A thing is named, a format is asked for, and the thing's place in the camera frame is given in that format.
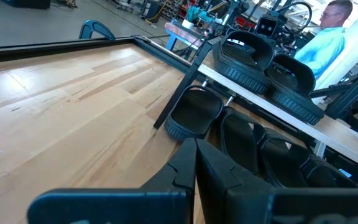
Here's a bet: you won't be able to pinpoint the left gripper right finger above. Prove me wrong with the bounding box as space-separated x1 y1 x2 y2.
196 139 358 224

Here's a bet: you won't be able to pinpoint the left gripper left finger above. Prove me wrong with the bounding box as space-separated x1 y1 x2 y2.
26 138 198 224

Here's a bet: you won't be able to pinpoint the wooden shelf black metal legs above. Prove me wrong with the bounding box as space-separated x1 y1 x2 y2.
153 35 358 175

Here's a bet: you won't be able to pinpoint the person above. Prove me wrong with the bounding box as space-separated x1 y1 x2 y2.
293 0 354 80

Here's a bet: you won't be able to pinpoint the blue framed work table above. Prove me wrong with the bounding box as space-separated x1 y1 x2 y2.
163 21 209 52

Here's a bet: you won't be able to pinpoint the dark floor crate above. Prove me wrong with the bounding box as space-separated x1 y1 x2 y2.
1 0 52 10

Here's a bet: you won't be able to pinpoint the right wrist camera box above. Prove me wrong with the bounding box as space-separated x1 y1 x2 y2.
255 15 280 38

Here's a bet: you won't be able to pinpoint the black aluminium table frame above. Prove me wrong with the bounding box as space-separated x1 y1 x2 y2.
0 34 204 75

